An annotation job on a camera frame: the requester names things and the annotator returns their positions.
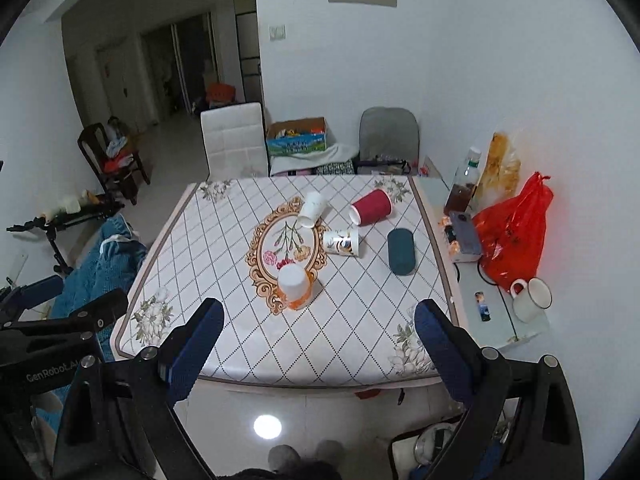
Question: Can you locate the white and orange paper cup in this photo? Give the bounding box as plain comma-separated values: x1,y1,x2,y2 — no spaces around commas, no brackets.
277,263,312,310

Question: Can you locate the dark green cup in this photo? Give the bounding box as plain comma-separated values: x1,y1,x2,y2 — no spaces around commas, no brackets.
387,228,416,276

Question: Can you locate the crane print paper cup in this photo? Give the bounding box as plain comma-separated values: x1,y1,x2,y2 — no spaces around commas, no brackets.
322,228,359,257

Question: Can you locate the red ribbed paper cup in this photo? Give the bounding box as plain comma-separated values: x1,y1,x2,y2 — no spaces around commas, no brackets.
349,188,393,226

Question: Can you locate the plain white paper cup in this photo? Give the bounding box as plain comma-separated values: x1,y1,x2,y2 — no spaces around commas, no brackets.
297,191,328,229

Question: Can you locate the white enamel mug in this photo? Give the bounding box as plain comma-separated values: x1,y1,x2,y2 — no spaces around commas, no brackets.
510,278,552,323

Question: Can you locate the grey smartphone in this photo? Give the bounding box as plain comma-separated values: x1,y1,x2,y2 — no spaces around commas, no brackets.
449,211,483,257

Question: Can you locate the red plastic bag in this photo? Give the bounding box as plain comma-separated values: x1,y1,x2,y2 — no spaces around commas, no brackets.
473,171,554,290

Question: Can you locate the floral checked tablecloth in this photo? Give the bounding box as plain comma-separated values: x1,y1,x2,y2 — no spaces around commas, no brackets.
111,174,454,389

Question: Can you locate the black tripod stand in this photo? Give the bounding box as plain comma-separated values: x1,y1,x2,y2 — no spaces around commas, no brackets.
6,193,125,278

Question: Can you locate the brown liquid bottle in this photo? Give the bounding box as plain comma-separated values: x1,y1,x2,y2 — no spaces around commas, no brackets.
444,148,482,214

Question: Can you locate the clear bag of bread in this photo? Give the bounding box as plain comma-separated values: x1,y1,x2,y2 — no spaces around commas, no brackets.
474,132,521,210

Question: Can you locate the dark wooden chair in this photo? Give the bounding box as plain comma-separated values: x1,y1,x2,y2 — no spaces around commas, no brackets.
77,115,151,206

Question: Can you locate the grey padded chair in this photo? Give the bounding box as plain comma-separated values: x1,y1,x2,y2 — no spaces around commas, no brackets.
355,106,420,176

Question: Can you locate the white leather chair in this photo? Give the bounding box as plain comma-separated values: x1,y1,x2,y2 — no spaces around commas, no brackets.
201,102,269,181

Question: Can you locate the cardboard box with items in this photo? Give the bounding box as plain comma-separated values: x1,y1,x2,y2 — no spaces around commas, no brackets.
266,117,328,157

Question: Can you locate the wall light switch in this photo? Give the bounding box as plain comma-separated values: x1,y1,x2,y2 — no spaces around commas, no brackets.
269,25,286,41

